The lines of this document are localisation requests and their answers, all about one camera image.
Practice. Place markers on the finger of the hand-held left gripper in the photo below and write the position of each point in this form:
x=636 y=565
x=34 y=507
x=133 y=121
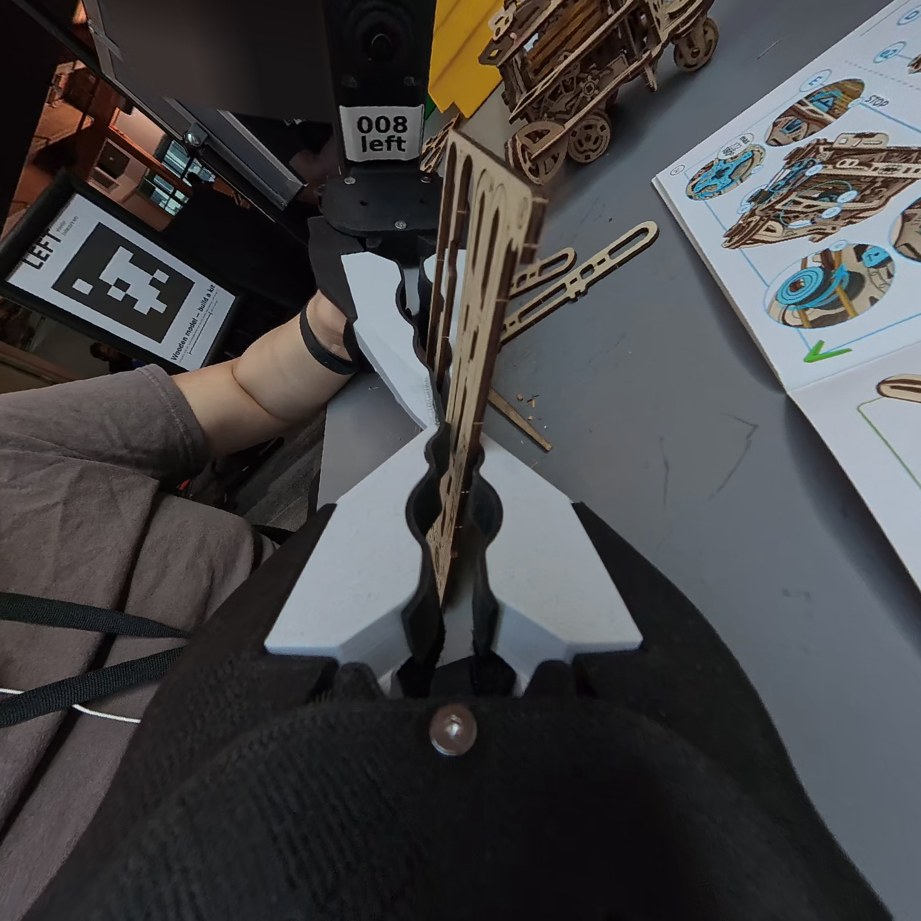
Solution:
x=378 y=316
x=428 y=277

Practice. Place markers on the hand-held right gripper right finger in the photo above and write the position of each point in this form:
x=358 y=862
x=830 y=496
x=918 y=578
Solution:
x=561 y=575

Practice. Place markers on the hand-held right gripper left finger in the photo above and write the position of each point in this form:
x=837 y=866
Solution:
x=352 y=575

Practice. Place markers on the wooden parts sheet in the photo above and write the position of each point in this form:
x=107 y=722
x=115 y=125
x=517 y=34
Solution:
x=496 y=216

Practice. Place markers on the person's left forearm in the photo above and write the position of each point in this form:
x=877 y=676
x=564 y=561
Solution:
x=266 y=388

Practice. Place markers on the wooden model vehicle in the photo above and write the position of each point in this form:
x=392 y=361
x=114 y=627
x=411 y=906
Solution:
x=568 y=72

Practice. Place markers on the person's left hand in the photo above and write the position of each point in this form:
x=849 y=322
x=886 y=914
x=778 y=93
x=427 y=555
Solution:
x=327 y=316

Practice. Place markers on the small wooden lattice part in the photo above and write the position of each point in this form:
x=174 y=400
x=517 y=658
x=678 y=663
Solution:
x=435 y=151

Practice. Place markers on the black wristband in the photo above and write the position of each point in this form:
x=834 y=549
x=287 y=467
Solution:
x=316 y=352

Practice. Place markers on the short slotted wooden strip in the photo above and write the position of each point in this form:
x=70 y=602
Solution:
x=558 y=259

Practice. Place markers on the grey framed panel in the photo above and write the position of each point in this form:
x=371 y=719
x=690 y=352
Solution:
x=252 y=162

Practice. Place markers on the long slotted wooden strip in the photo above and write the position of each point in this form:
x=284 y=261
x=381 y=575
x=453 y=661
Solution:
x=579 y=279

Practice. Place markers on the yellow plastic bin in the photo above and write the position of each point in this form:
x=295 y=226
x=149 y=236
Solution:
x=460 y=65

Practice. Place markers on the thin wooden stick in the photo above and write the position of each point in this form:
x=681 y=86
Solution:
x=522 y=421

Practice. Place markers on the black framed marker sign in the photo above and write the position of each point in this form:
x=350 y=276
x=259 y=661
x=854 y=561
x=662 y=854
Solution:
x=122 y=280

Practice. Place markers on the instruction booklet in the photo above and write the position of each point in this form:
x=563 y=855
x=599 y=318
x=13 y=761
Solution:
x=827 y=403

